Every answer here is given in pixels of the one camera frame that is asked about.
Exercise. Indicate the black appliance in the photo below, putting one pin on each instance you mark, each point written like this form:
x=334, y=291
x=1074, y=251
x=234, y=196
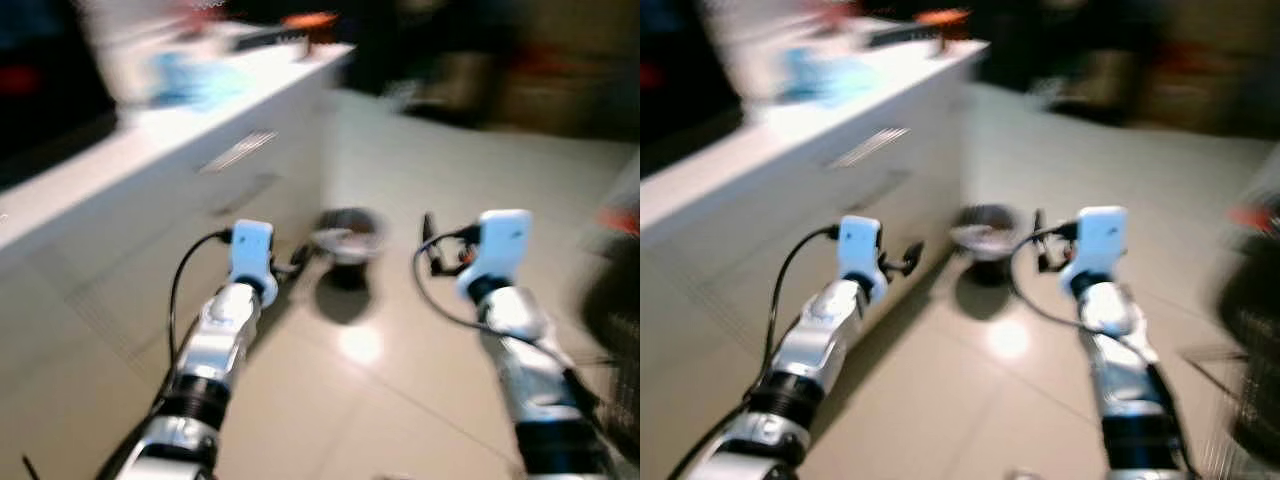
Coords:
x=675, y=100
x=50, y=100

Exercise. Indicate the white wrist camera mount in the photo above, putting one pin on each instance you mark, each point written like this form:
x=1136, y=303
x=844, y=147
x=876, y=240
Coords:
x=252, y=250
x=1100, y=235
x=862, y=245
x=500, y=240

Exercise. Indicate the blue cloth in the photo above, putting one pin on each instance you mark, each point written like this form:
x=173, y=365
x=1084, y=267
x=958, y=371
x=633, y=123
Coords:
x=195, y=80
x=830, y=75

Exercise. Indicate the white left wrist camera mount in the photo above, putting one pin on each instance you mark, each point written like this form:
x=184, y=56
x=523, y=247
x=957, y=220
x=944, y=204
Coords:
x=252, y=250
x=862, y=245

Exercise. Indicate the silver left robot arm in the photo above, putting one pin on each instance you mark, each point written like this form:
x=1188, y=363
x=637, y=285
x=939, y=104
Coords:
x=215, y=345
x=820, y=345

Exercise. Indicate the white kitchen cabinet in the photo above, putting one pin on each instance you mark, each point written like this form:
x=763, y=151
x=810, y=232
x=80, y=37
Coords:
x=760, y=230
x=150, y=230

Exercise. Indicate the round metal bowl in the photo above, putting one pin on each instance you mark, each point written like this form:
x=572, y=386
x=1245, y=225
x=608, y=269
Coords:
x=348, y=240
x=985, y=235

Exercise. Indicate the black mesh basket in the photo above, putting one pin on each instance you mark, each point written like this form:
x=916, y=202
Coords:
x=1255, y=340
x=615, y=340

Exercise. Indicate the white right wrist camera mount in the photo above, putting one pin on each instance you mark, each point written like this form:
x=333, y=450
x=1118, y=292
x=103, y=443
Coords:
x=500, y=240
x=1100, y=235

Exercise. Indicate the small orange dish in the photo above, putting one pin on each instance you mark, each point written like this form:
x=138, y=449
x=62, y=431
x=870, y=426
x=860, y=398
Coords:
x=310, y=20
x=942, y=17

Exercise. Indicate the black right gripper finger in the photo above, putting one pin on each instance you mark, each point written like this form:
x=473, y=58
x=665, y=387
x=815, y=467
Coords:
x=429, y=240
x=1039, y=238

